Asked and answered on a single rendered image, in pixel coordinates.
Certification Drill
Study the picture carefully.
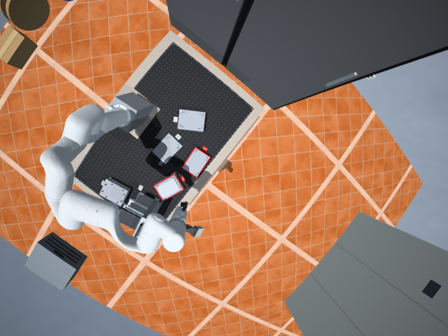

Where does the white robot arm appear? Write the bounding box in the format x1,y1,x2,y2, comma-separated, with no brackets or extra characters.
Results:
40,104,204,254

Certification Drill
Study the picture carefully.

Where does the black microplate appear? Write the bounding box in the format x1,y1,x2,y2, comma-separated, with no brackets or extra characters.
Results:
119,207,141,230

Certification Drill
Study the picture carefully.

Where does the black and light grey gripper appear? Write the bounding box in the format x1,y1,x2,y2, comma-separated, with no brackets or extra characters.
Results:
169,202,188,222

